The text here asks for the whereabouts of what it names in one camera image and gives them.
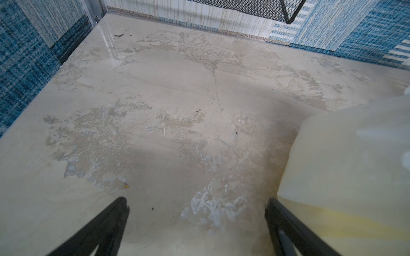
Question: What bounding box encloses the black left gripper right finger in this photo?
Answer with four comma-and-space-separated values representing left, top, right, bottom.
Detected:
264, 198, 339, 256

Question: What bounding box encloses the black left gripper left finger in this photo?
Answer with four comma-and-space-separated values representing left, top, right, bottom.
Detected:
49, 197, 130, 256

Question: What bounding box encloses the white plastic bag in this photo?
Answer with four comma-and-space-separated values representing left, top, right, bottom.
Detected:
277, 93, 410, 256

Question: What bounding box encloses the black wire mesh shelf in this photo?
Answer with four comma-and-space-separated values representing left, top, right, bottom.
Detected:
193, 0, 306, 25

